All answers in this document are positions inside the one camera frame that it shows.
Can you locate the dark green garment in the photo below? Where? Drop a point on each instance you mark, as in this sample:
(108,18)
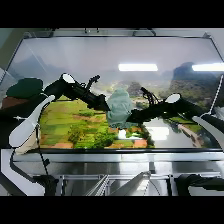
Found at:
(25,88)

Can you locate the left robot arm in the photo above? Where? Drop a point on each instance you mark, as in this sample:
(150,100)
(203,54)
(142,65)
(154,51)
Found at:
(31,121)

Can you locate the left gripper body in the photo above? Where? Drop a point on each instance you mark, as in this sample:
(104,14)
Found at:
(101,103)

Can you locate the brown garment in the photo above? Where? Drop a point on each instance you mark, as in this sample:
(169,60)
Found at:
(12,101)

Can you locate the pale green shirt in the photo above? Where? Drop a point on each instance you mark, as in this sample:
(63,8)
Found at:
(119,107)

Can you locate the silver frame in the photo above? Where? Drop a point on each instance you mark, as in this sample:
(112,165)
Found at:
(110,166)

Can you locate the beige garment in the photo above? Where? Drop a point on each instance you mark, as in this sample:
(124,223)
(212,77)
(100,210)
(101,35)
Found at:
(30,144)

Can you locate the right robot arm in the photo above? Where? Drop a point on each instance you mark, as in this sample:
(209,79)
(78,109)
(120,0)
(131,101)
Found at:
(181,106)

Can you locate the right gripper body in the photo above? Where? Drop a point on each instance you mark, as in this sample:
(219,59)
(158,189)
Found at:
(135,116)

